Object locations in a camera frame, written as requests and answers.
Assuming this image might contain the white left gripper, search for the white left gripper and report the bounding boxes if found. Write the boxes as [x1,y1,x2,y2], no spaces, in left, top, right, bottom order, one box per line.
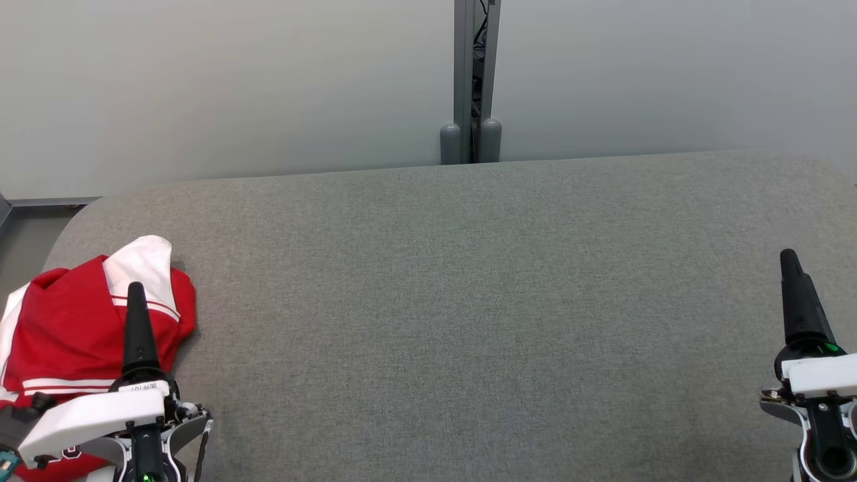
[19,281,214,482]

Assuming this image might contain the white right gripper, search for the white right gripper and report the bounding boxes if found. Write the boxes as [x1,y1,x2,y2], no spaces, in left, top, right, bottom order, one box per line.
[760,249,857,482]

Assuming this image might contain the red Bulls jersey white sleeves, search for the red Bulls jersey white sleeves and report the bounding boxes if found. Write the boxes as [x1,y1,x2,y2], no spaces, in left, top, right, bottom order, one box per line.
[0,236,197,482]

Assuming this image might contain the grey partition foot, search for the grey partition foot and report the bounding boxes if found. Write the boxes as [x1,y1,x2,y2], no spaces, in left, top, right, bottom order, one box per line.
[479,118,503,163]
[440,123,463,165]

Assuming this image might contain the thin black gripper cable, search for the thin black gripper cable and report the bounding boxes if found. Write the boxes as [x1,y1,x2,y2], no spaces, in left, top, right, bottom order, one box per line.
[193,428,212,482]

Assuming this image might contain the grey partition base rail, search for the grey partition base rail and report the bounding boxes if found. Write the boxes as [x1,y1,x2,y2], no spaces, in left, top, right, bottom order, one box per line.
[0,194,101,210]

